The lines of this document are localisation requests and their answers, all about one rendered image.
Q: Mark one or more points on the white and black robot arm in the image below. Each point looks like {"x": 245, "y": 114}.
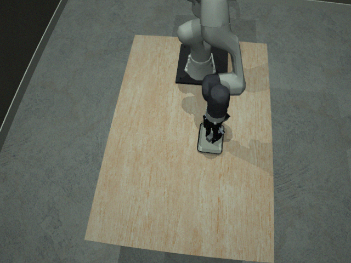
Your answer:
{"x": 212, "y": 27}

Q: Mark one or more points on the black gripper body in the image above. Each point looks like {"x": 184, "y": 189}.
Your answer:
{"x": 216, "y": 127}

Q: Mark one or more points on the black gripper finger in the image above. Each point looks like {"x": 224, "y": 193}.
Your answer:
{"x": 205, "y": 125}
{"x": 217, "y": 135}

